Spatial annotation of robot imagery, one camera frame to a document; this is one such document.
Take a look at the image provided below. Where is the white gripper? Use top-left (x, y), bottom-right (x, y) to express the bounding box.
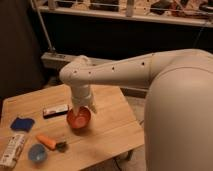
top-left (71, 85), bottom-right (97, 116)

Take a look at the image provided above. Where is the black and white rectangular box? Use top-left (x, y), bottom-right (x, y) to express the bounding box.
top-left (43, 104), bottom-right (69, 119)

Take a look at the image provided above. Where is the grey metal pole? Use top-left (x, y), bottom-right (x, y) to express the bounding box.
top-left (32, 0), bottom-right (56, 54)

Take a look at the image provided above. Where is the white snack box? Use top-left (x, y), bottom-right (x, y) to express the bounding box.
top-left (0, 133), bottom-right (26, 168)

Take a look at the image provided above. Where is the small blue ceramic cup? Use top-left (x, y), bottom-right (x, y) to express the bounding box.
top-left (28, 144), bottom-right (47, 163)

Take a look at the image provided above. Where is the blue cloth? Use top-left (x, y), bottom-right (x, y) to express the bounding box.
top-left (10, 117), bottom-right (35, 132)

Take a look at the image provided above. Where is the orange ceramic bowl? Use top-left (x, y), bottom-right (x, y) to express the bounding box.
top-left (66, 107), bottom-right (91, 129)

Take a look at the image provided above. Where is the cluttered shelf ledge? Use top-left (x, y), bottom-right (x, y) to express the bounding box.
top-left (33, 0), bottom-right (213, 28)

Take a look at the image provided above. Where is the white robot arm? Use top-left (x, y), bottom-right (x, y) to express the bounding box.
top-left (60, 49), bottom-right (213, 171)

